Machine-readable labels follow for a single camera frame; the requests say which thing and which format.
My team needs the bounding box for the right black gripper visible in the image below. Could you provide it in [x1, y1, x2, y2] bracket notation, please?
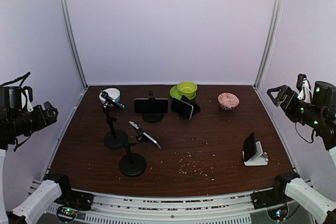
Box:
[266, 85, 323, 129]

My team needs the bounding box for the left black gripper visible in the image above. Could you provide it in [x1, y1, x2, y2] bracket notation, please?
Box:
[8, 100, 57, 136]

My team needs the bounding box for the blue phone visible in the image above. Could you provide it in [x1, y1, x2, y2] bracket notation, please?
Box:
[101, 91, 126, 110]

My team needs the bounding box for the black phone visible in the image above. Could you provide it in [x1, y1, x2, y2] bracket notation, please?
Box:
[243, 132, 256, 162]
[134, 98, 169, 114]

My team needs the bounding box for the tall black phone stand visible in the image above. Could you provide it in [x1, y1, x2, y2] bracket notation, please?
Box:
[102, 105, 128, 150]

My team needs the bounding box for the silver phone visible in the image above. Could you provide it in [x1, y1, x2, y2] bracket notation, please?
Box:
[129, 121, 161, 149]

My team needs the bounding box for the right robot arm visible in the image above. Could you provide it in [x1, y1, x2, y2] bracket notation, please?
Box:
[266, 78, 335, 223]

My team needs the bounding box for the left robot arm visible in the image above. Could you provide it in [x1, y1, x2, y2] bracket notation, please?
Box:
[1, 72, 76, 223]

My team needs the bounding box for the white phone stand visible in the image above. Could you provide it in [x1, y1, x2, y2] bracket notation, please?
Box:
[244, 141, 269, 166]

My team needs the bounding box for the black folding phone stand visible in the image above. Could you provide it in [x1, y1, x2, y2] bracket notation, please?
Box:
[181, 95, 201, 115]

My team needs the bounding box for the white-edged phone leaning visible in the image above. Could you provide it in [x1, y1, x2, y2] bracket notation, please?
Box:
[171, 98, 194, 120]

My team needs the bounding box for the black phone on round stand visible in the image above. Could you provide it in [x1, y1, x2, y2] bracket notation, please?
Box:
[134, 98, 169, 114]

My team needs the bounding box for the short round black stand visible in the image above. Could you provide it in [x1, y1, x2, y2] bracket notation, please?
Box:
[142, 91, 164, 123]

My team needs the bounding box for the red patterned bowl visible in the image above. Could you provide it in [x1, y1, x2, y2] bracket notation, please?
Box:
[217, 92, 239, 111]

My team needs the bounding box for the white bowl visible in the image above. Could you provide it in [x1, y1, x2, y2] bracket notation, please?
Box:
[99, 88, 121, 103]

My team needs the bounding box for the green bowl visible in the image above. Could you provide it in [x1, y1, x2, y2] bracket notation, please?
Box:
[177, 81, 198, 94]

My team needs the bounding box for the green plate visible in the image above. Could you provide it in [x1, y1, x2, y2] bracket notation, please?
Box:
[170, 86, 197, 100]

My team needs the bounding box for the left circuit board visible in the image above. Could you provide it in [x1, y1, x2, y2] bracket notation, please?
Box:
[56, 206, 79, 222]

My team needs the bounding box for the circuit board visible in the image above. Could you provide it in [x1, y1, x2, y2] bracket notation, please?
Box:
[56, 206, 79, 222]
[267, 207, 289, 221]

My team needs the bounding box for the right circuit board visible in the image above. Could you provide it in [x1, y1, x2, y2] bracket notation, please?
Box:
[267, 207, 289, 221]

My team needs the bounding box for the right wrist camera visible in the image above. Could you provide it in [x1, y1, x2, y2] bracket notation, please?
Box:
[296, 73, 312, 103]

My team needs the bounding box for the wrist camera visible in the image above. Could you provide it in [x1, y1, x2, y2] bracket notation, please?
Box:
[19, 86, 34, 112]
[296, 73, 312, 103]

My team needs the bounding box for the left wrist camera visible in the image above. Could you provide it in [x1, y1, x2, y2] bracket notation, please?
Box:
[19, 86, 34, 112]

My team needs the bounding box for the right aluminium frame post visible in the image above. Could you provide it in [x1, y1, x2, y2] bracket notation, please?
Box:
[254, 0, 284, 91]

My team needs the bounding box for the aluminium frame post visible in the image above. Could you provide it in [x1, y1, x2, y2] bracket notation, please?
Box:
[254, 0, 284, 91]
[60, 0, 88, 89]

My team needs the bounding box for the front aluminium rail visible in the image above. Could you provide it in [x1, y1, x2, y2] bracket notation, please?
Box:
[27, 178, 316, 224]

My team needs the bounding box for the left aluminium frame post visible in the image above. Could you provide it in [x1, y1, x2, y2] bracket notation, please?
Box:
[60, 0, 88, 89]

